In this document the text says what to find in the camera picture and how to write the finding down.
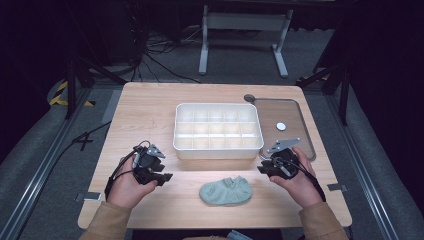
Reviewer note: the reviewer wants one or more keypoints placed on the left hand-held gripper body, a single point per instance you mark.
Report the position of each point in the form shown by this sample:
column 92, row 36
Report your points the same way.
column 146, row 163

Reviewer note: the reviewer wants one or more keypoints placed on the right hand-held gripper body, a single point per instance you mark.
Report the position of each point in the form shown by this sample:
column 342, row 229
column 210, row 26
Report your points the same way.
column 285, row 163

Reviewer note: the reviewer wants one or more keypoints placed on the pale green sock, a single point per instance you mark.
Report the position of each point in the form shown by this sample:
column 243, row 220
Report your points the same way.
column 226, row 191

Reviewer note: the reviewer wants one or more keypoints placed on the white divided storage box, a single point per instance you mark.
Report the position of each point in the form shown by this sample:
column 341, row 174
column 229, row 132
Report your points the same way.
column 218, row 131

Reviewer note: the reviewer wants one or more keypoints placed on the person's right hand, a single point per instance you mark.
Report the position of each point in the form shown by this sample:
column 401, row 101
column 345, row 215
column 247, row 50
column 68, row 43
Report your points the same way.
column 300, row 186

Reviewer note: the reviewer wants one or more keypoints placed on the person's left hand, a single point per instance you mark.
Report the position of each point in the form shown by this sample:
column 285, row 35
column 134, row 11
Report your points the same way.
column 128, row 190

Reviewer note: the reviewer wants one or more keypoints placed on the small white round disc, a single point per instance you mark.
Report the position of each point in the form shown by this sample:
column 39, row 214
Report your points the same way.
column 281, row 126

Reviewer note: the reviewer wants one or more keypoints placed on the pale grey cloth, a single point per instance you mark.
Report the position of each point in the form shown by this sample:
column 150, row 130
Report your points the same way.
column 238, row 235

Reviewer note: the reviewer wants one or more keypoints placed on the black tripod stand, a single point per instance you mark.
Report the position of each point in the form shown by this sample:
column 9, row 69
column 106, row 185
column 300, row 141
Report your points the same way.
column 344, row 95
column 70, row 90

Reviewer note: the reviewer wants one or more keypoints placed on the yellow and black floor tape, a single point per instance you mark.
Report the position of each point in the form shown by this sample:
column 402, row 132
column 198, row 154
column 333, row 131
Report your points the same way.
column 56, row 99

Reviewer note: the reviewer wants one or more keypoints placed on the metal table bracket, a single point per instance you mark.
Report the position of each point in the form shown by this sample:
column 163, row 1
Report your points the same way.
column 337, row 187
column 90, row 196

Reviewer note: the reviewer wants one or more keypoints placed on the aluminium floor rail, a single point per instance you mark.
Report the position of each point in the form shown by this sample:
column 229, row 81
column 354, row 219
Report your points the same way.
column 363, row 166
column 40, row 173

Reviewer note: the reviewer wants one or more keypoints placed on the white metal stand frame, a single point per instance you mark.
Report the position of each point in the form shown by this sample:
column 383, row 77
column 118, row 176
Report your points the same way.
column 245, row 21

